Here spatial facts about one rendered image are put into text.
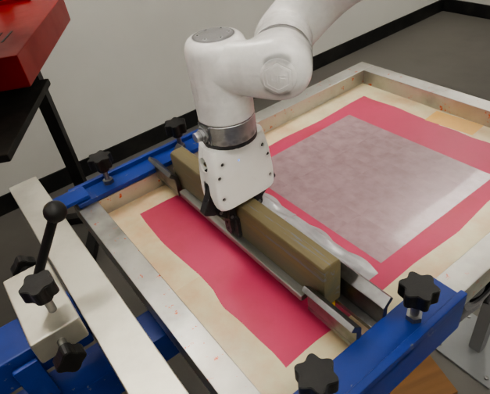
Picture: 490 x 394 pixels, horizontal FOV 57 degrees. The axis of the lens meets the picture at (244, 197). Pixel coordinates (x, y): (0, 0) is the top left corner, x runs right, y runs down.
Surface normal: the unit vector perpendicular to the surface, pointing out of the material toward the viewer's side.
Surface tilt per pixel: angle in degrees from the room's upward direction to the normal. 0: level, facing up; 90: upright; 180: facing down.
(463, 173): 0
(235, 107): 90
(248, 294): 0
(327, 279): 90
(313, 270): 90
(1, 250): 0
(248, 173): 90
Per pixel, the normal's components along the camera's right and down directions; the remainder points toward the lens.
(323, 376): -0.12, -0.77
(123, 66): 0.60, 0.44
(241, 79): -0.33, 0.67
